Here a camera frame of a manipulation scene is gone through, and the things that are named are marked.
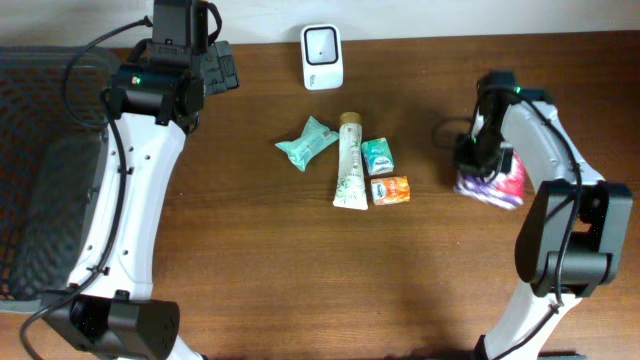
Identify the grey plastic basket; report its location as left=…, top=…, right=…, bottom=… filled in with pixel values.
left=1, top=47, right=120, bottom=314

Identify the green small tissue pack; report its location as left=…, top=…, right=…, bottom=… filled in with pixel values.
left=361, top=138, right=394, bottom=176

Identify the red purple tissue pack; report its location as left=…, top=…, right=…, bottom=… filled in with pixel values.
left=454, top=153, right=526, bottom=210

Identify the white cream tube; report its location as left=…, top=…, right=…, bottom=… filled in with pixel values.
left=333, top=112, right=368, bottom=210

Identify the teal wet wipes pack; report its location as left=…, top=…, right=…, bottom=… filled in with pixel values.
left=275, top=116, right=339, bottom=172

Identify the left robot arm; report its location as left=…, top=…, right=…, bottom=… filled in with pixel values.
left=37, top=1, right=239, bottom=359

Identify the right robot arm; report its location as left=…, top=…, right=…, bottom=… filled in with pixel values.
left=453, top=71, right=633, bottom=359

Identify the orange small tissue pack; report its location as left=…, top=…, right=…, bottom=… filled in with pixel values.
left=371, top=176, right=410, bottom=206

